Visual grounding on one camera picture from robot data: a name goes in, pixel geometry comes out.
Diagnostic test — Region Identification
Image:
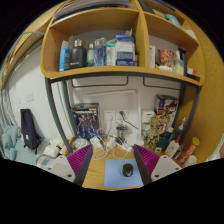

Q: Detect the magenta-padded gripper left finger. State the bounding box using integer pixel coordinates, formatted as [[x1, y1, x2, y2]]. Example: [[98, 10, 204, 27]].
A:
[[44, 143, 94, 187]]

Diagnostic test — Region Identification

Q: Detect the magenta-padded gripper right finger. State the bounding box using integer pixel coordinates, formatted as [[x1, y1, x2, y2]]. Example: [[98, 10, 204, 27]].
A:
[[133, 143, 183, 185]]

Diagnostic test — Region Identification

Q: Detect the black computer mouse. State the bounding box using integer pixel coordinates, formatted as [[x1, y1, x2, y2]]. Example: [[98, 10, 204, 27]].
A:
[[122, 162, 134, 178]]

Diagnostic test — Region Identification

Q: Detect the clear glass jar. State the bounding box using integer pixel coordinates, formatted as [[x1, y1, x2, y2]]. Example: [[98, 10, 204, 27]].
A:
[[73, 137, 88, 151]]

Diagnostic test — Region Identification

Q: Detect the white power strip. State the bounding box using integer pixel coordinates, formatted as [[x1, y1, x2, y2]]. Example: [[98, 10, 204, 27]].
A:
[[118, 141, 134, 153]]

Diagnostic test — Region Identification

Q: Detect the white charger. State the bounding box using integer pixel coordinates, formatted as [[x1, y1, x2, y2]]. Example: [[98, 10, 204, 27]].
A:
[[89, 135, 104, 150]]

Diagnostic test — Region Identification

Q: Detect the white red-capped lotion bottle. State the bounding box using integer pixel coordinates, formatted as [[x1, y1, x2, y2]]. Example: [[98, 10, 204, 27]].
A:
[[164, 134, 182, 159]]

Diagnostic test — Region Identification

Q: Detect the blue tube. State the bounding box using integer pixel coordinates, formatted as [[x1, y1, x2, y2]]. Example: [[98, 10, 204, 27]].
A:
[[165, 126, 175, 139]]

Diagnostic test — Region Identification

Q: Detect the steel cup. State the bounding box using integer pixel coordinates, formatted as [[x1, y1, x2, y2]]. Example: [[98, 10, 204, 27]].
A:
[[115, 123, 129, 143]]

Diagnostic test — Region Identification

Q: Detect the blue robot model box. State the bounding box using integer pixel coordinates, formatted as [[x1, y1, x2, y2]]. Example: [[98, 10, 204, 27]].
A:
[[70, 102, 101, 139]]

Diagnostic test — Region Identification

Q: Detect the dark white-nozzle spray bottle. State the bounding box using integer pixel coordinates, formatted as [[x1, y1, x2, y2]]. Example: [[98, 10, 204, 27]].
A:
[[175, 116, 187, 141]]

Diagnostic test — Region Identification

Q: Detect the white desk lamp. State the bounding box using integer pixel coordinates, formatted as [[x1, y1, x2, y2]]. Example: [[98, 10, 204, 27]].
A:
[[83, 89, 145, 147]]

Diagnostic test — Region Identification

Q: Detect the colourful figure toy box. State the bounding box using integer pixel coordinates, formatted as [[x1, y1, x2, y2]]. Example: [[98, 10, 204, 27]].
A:
[[154, 94, 180, 129]]

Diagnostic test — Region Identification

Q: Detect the black bag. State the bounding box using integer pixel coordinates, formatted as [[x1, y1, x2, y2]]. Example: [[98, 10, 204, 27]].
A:
[[19, 108, 43, 151]]

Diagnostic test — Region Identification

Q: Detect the teal cloth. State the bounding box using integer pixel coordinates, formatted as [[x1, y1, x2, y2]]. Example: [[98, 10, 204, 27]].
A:
[[1, 125, 38, 166]]

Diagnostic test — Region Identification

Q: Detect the wooden shelf unit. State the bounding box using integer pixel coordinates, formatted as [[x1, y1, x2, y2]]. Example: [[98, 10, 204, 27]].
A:
[[39, 0, 206, 155]]

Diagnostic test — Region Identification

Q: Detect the white cable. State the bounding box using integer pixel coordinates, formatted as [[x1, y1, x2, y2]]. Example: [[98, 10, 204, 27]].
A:
[[91, 143, 112, 160]]

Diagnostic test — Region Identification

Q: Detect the dark plugged cable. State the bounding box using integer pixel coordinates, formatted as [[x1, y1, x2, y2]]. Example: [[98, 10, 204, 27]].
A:
[[119, 111, 140, 130]]

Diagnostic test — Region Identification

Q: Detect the white wall box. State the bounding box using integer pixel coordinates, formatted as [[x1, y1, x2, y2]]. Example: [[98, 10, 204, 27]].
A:
[[141, 109, 155, 124]]

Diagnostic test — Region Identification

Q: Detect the white wall socket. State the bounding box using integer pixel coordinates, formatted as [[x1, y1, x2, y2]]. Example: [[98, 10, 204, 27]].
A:
[[103, 109, 116, 122], [115, 109, 129, 122]]

